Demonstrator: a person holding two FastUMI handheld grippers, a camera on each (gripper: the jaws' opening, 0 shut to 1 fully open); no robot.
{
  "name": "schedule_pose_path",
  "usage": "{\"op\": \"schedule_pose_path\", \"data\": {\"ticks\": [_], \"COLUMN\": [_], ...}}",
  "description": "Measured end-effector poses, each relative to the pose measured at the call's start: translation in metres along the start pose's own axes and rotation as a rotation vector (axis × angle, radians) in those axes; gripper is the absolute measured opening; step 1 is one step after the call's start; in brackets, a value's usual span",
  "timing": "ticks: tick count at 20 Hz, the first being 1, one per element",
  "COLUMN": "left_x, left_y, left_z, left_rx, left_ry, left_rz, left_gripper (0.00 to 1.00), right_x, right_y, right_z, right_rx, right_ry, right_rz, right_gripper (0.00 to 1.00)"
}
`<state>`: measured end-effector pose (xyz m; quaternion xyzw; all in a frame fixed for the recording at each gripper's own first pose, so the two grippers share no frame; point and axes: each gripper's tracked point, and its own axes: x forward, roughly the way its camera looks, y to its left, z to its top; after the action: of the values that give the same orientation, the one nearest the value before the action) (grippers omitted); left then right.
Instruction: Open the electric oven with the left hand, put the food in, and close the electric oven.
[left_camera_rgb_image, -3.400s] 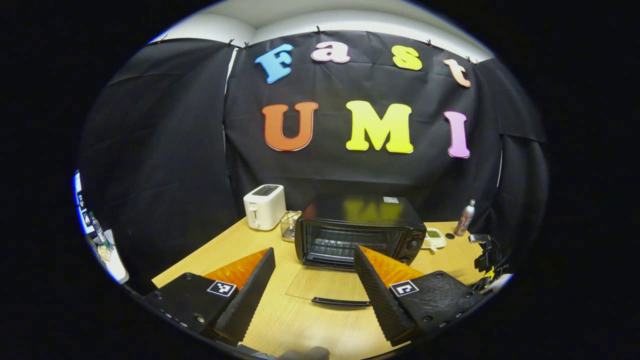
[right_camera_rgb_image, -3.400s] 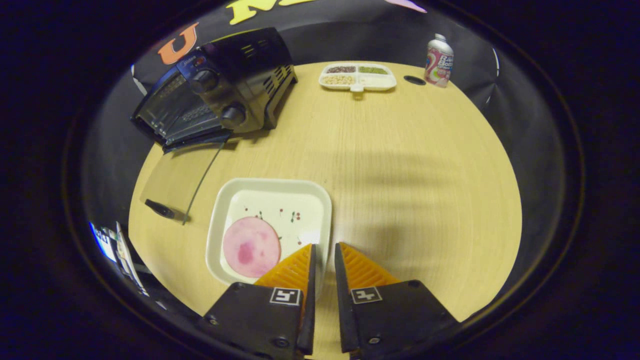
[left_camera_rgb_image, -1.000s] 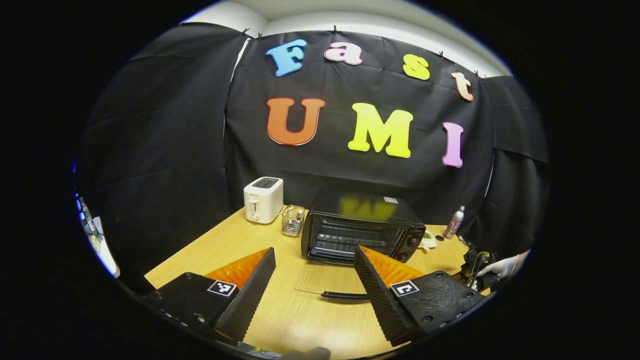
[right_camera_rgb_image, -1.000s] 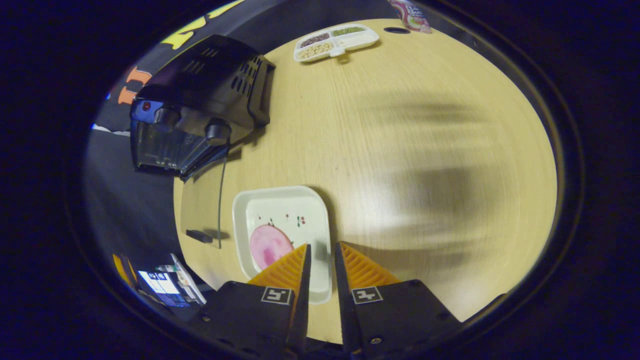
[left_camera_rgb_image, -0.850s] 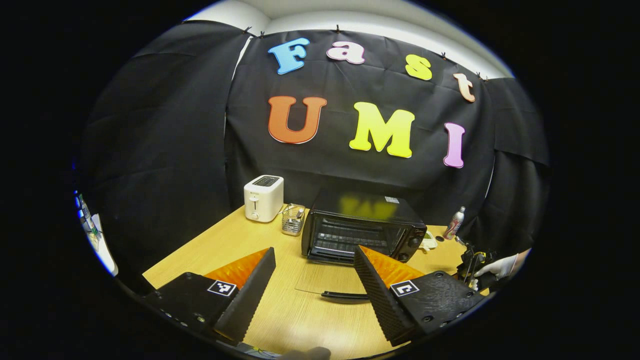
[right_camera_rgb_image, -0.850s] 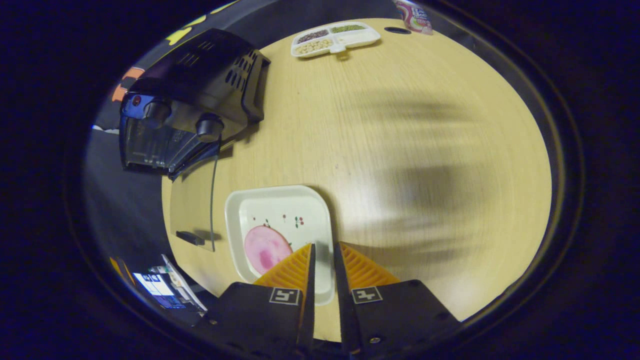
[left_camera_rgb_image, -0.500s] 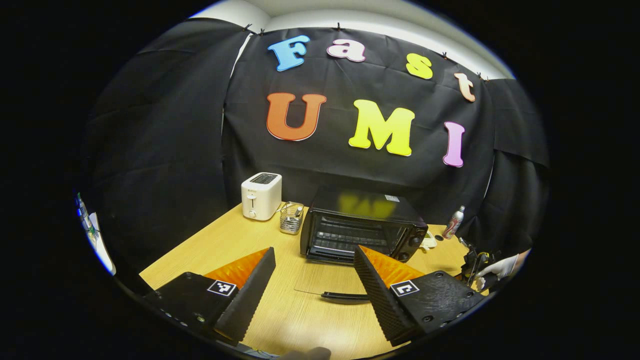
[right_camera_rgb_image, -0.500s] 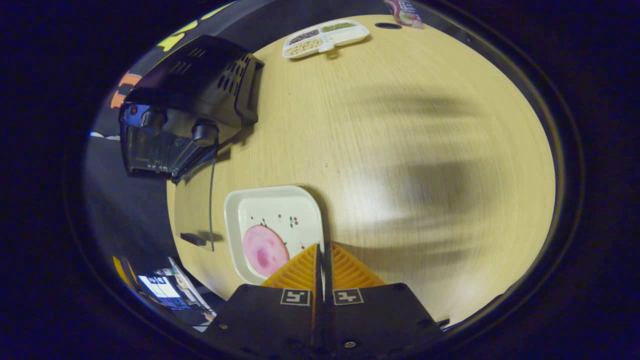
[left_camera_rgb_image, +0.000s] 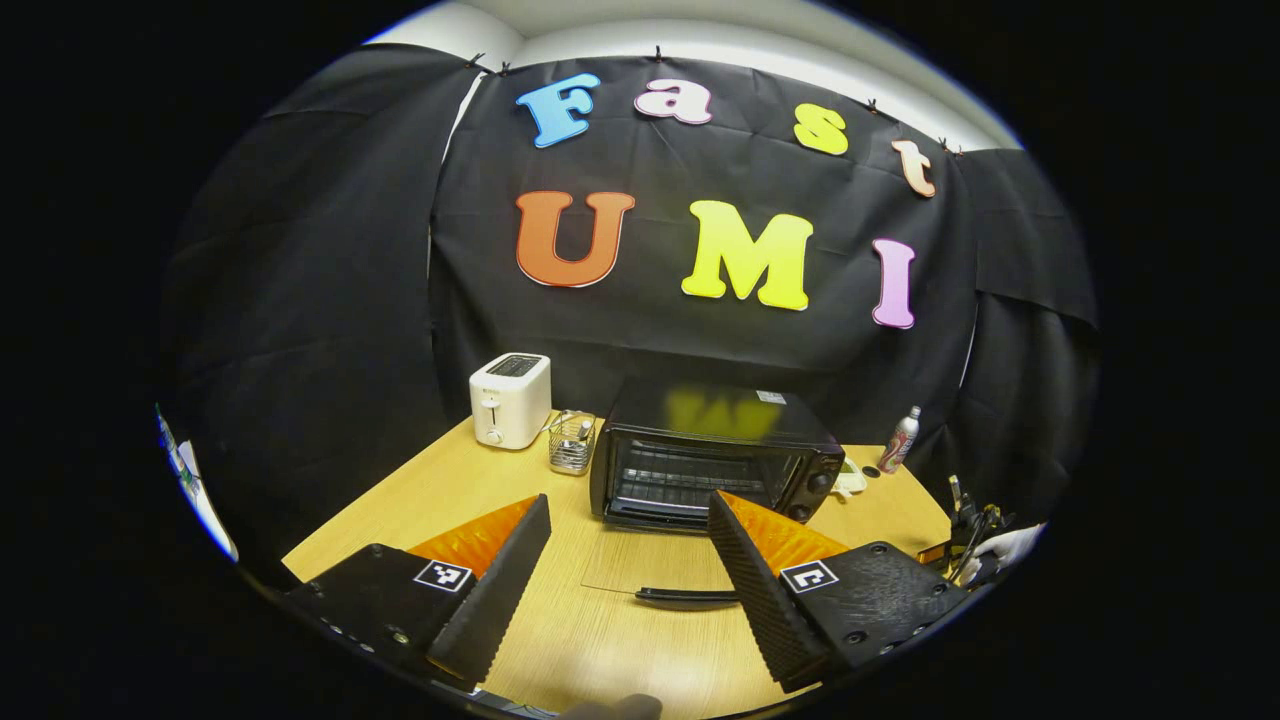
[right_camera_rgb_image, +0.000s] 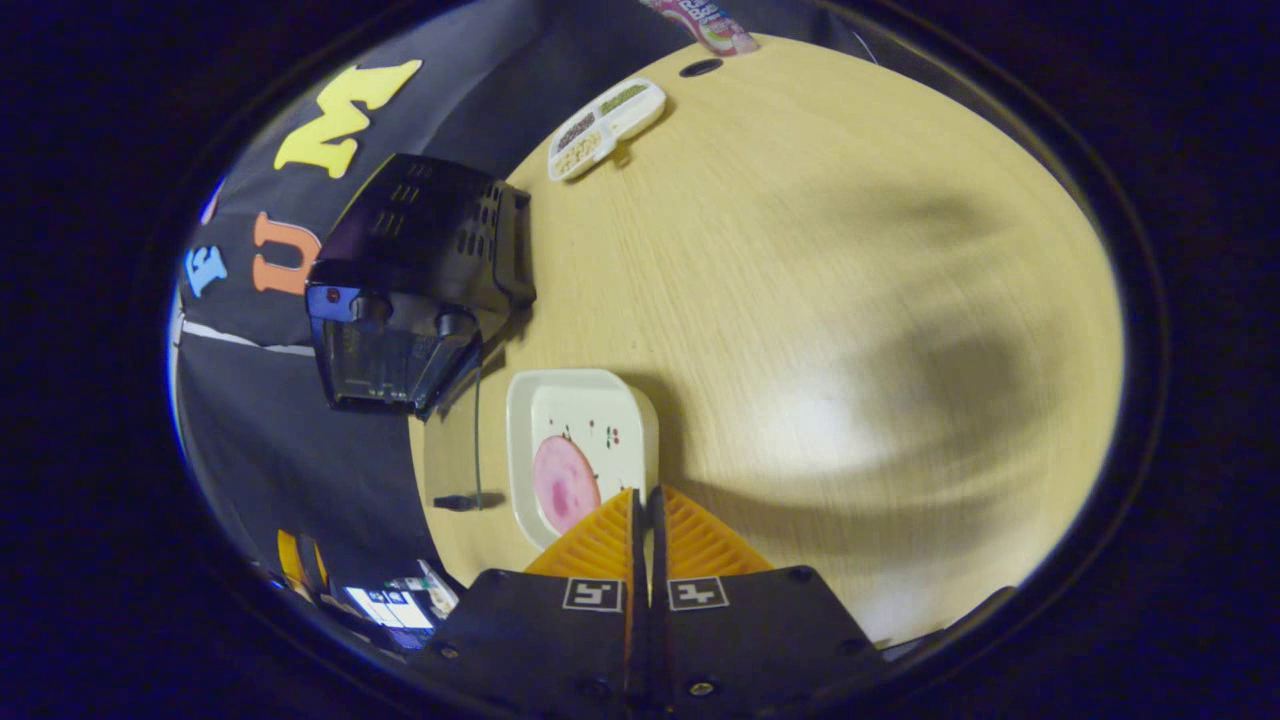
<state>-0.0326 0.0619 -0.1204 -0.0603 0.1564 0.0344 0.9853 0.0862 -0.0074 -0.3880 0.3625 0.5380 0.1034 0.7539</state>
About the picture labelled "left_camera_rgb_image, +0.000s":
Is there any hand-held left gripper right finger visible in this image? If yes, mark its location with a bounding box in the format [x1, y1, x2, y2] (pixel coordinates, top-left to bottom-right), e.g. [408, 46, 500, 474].
[707, 490, 971, 693]

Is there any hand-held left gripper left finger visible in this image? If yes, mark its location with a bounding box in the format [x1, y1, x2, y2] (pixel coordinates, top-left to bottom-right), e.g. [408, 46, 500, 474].
[283, 493, 553, 686]

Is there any black electric oven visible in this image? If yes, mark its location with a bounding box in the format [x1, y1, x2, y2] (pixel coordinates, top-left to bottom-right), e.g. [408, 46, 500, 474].
[580, 378, 847, 611]

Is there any silver bottle with red label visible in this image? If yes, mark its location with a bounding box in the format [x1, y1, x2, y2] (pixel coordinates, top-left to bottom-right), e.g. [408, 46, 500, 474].
[878, 405, 922, 475]

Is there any white toaster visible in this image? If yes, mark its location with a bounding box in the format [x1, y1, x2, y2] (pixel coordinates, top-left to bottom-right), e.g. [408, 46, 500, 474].
[469, 352, 553, 451]

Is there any black backdrop cloth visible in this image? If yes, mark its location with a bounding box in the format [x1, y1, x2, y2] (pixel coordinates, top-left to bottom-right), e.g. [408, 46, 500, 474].
[160, 42, 1101, 591]

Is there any wire cutlery basket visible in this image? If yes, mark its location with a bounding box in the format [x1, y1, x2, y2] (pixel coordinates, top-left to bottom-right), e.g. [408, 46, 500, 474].
[548, 409, 598, 476]

